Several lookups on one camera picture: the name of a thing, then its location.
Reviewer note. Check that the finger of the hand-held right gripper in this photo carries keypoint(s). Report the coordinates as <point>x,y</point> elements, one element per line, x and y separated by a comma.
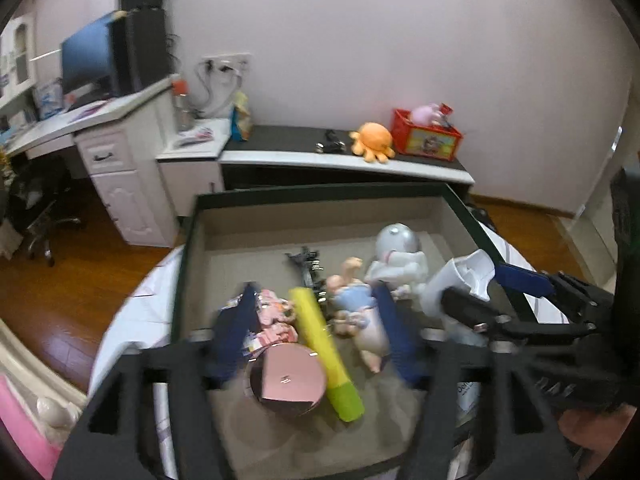
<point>525,281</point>
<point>470,310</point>

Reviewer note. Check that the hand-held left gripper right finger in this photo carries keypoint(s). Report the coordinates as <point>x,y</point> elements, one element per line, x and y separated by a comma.
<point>395,335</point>

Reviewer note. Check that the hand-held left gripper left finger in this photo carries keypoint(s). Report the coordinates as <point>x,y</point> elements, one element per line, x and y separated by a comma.
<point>235,330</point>

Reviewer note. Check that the pink pig figurine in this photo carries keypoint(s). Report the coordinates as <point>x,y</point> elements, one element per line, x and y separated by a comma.
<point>372,340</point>

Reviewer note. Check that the white plastic bottle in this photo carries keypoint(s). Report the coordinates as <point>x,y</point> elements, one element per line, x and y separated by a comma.
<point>460,277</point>

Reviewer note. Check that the pink pig toy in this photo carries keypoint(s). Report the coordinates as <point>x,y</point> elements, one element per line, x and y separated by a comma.
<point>272,317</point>

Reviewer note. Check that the blue dress doll figurine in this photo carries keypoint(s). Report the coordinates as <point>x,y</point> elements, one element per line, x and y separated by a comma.
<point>352,297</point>

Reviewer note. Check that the yellow tube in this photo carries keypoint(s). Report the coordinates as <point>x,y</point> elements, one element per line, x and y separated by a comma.
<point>325,345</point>

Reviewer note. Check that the pink round jar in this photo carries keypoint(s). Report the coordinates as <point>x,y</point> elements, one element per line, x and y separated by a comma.
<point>290,375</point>

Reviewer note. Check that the clear dental floss box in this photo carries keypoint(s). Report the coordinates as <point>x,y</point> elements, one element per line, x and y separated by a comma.
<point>466,395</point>

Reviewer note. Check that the white round robot toy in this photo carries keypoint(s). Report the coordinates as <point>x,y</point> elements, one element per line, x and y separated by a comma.
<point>395,245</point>

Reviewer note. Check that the small black toy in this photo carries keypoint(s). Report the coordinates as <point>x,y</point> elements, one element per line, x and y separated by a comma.
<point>305,262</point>

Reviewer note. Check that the pink storage box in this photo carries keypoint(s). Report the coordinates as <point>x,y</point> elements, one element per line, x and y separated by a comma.
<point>320,220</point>

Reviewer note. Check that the white nightstand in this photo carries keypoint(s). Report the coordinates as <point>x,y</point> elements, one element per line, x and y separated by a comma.
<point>190,175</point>

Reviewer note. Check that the red plastic crate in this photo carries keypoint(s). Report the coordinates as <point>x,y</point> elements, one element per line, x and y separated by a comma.
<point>430,142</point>

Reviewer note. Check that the white desk with drawers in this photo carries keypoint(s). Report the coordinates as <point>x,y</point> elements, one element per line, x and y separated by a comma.
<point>125,195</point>

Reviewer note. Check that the small red box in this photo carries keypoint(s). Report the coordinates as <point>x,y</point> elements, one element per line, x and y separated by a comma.
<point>446,109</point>

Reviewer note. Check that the pink plush toy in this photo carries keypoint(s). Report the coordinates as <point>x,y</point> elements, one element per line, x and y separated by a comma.
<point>425,112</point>

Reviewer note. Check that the orange octopus plush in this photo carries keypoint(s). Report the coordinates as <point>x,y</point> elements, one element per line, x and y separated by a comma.
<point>372,140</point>

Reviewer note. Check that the black white low cabinet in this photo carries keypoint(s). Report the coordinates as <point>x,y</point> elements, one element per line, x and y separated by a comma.
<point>290,140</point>

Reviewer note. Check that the pink papers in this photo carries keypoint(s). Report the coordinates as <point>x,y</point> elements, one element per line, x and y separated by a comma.
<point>197,135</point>

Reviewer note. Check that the small black gadget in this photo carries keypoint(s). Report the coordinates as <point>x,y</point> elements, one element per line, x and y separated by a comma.
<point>330,144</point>

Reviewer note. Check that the yellow snack bag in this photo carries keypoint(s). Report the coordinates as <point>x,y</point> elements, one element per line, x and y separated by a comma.
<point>241,117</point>

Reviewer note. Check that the red cap bottle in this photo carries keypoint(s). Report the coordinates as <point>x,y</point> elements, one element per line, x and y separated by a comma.
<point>182,110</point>

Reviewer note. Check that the black office chair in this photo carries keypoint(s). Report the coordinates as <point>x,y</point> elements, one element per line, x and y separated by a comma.
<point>35,195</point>

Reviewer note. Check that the black computer tower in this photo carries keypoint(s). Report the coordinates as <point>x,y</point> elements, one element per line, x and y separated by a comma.
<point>142,50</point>

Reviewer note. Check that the blue white box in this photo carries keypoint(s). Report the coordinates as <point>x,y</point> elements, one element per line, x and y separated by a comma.
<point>50,100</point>

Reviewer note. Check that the black computer monitor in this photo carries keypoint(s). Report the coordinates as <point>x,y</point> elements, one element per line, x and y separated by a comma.
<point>85,60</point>

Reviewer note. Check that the white bed frame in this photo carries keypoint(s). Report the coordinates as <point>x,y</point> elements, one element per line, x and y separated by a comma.
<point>50,410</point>

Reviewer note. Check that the white wall outlet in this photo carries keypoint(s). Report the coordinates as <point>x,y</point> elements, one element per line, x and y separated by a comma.
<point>235,56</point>

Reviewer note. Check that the white wall cabinet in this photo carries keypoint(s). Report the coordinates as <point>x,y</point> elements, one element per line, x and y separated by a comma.
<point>20,45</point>

